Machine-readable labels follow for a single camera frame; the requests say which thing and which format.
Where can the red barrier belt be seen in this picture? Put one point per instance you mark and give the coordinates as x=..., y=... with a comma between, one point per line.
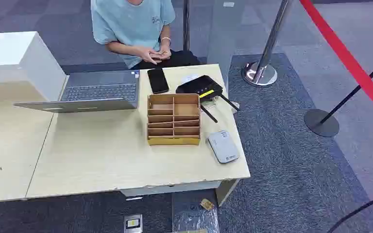
x=350, y=61

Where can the white box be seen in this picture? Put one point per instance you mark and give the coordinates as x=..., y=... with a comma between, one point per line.
x=9, y=58

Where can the wooden desk leg panel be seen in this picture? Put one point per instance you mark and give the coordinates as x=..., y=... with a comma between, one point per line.
x=225, y=191

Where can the black smartphone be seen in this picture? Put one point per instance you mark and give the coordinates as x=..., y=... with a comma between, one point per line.
x=158, y=81

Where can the person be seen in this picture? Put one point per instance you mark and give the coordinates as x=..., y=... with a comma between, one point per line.
x=131, y=22

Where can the wooden card box with dividers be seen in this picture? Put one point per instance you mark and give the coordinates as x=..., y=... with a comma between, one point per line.
x=173, y=141

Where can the person's right hand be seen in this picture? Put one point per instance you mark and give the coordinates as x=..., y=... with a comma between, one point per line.
x=148, y=55

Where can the dark metal post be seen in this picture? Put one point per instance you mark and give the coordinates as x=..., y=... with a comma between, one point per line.
x=186, y=24

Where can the person's hand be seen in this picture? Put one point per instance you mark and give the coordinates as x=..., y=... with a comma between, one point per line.
x=164, y=53
x=148, y=55

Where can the grey laptop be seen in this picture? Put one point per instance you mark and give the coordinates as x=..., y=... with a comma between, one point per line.
x=99, y=91

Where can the brown paper scrap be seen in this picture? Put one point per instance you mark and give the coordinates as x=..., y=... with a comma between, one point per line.
x=207, y=204

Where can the clear plastic wrap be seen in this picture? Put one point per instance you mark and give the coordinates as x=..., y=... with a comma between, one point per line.
x=193, y=215

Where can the chrome stanchion post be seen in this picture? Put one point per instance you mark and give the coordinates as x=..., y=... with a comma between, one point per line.
x=260, y=74

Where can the grey card reader device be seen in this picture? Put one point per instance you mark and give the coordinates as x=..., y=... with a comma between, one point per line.
x=223, y=147

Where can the black router with antennas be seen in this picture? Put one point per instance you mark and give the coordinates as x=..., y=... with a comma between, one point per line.
x=199, y=86

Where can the black stanchion with round base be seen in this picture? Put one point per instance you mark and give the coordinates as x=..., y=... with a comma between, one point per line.
x=321, y=123

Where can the person's left hand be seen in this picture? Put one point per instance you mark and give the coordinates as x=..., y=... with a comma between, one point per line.
x=164, y=53

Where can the white desk rail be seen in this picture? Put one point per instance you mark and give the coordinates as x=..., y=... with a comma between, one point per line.
x=170, y=188

